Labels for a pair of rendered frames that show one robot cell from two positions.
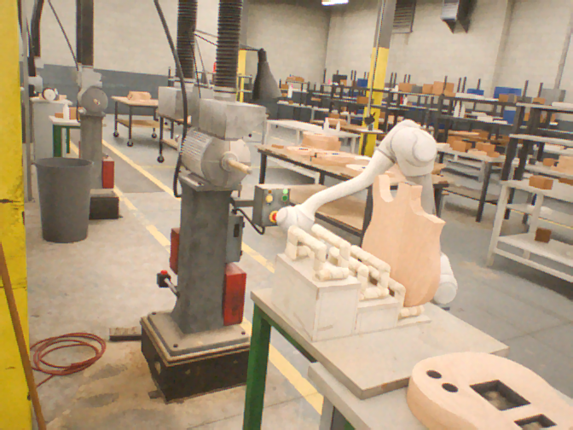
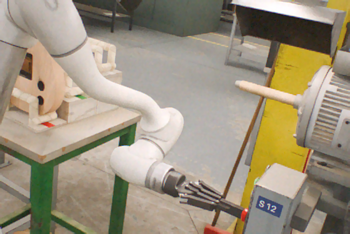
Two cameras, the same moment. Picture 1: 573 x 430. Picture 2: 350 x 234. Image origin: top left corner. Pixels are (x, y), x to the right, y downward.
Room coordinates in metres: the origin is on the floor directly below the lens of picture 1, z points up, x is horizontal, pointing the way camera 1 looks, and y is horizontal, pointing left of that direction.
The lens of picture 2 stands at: (3.13, -0.66, 1.59)
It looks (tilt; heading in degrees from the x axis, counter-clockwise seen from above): 21 degrees down; 149
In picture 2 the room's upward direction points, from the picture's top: 10 degrees clockwise
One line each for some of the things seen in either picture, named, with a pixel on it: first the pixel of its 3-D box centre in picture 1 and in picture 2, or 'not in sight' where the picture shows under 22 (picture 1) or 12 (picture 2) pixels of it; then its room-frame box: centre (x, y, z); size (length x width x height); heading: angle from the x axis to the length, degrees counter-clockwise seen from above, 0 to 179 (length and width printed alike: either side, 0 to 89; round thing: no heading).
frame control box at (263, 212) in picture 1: (259, 207); (298, 226); (2.53, 0.14, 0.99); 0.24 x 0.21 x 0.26; 32
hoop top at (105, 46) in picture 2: (306, 239); (97, 44); (1.41, -0.07, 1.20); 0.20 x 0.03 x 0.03; 28
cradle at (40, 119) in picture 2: not in sight; (44, 117); (1.67, -0.34, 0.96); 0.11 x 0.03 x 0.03; 119
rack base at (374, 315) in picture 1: (352, 299); (60, 99); (1.51, -0.24, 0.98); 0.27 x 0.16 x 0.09; 29
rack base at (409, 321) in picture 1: (388, 305); (29, 116); (1.58, -0.38, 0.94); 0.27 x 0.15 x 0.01; 29
